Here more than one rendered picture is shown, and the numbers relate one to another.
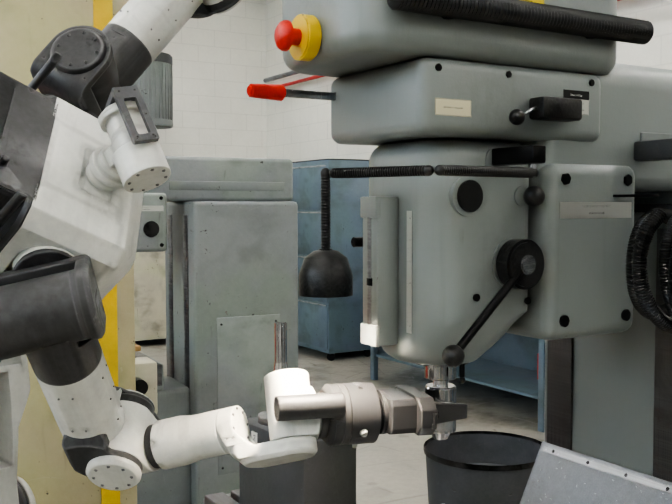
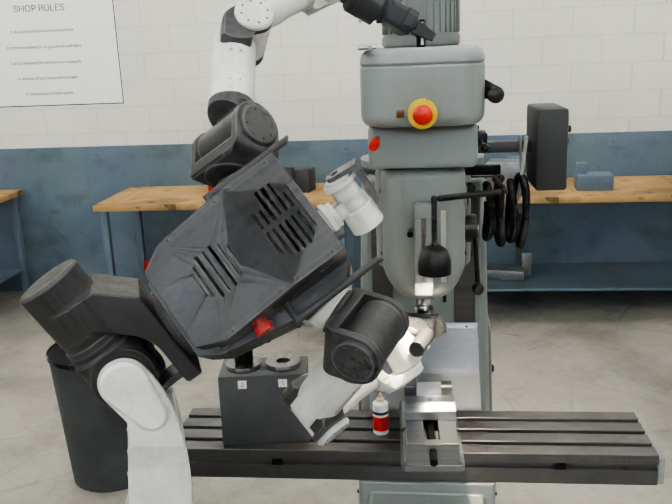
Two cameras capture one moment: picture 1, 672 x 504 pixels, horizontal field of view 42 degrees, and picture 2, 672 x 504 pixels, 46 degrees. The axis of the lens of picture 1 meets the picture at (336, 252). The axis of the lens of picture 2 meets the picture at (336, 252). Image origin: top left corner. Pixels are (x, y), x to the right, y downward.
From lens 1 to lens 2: 1.52 m
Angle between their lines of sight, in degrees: 53
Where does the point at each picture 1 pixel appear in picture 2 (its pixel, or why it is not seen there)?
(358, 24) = (472, 110)
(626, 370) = not seen: hidden behind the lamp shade
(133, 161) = (375, 215)
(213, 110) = not seen: outside the picture
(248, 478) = (235, 416)
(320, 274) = (447, 262)
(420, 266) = (451, 242)
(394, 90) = (449, 140)
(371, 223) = (425, 221)
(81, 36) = (256, 112)
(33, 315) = (394, 338)
